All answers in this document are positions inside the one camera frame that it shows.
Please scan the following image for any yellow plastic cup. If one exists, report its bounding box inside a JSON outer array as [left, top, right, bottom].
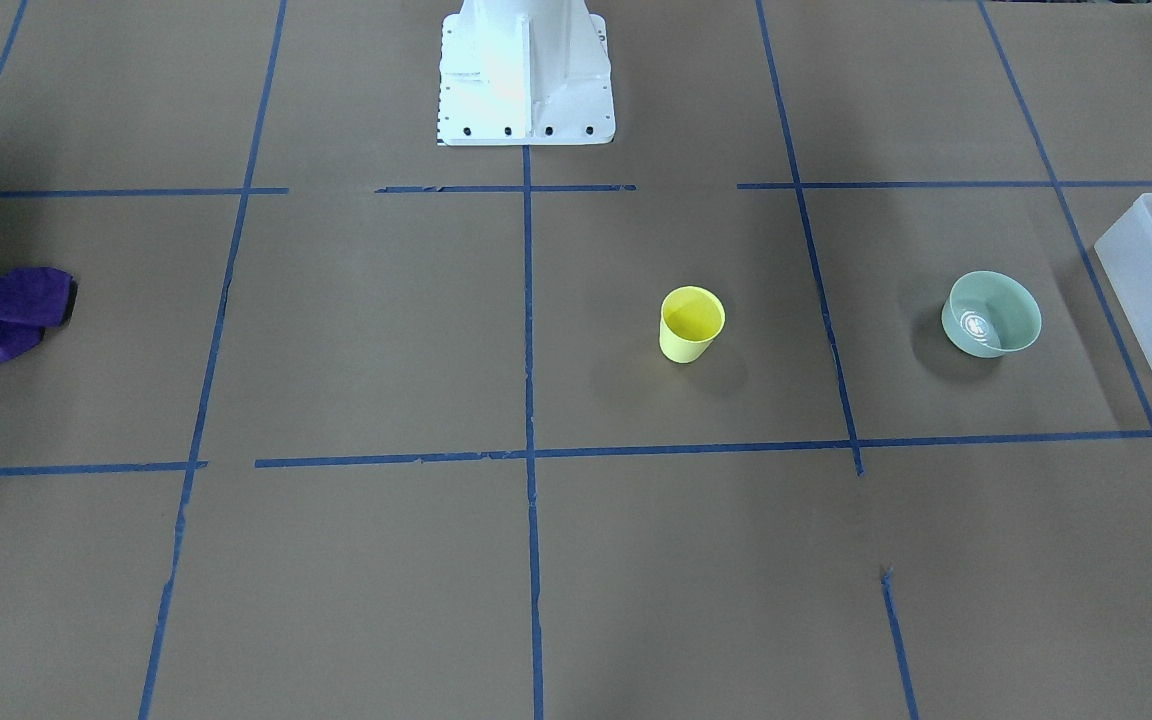
[[658, 286, 726, 364]]

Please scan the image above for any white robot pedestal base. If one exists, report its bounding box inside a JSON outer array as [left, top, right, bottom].
[[435, 1, 617, 147]]

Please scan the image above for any green ceramic bowl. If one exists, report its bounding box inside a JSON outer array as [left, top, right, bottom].
[[940, 270, 1043, 359]]

